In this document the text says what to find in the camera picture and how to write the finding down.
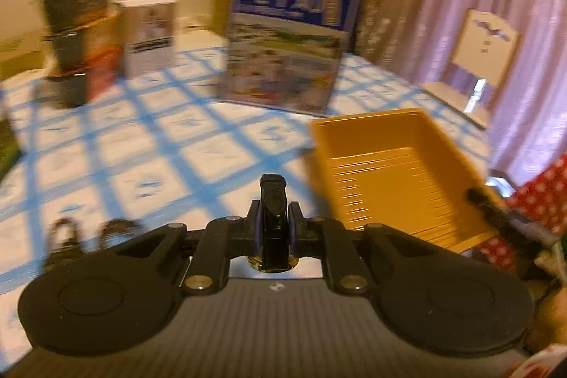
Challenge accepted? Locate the white chair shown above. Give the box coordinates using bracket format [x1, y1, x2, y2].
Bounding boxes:
[420, 8, 522, 130]

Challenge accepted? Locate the black bracelet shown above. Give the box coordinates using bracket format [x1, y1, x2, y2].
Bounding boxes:
[259, 174, 290, 272]

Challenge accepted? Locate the dark green bead necklace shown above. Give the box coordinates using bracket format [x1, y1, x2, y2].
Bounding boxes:
[45, 218, 85, 264]

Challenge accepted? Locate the white product box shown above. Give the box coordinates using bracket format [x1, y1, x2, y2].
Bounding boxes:
[117, 0, 180, 78]

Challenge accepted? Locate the red dotted clothing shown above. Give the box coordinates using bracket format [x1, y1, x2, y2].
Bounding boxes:
[481, 154, 567, 272]

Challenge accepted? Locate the dark instant noodle bowl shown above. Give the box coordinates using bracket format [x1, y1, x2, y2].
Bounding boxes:
[43, 63, 119, 109]
[34, 0, 120, 37]
[39, 12, 123, 74]

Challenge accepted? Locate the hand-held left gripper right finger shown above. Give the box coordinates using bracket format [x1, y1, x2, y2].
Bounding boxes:
[287, 200, 438, 296]

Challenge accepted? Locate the blue illustrated milk carton box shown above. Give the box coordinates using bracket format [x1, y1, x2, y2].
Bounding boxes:
[220, 0, 363, 116]

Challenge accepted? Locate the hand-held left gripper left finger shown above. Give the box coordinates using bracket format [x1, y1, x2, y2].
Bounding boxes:
[116, 200, 263, 296]

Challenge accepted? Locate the brown wooden bead necklace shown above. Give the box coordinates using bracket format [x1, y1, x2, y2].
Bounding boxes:
[100, 219, 139, 251]

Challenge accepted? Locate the yellow plastic tray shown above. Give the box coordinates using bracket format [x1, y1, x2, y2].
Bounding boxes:
[308, 108, 504, 255]

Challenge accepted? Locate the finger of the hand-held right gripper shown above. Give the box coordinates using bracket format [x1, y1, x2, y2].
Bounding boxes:
[466, 187, 510, 229]

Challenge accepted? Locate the blue checked tablecloth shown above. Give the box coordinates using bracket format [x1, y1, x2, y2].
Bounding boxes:
[0, 30, 493, 363]

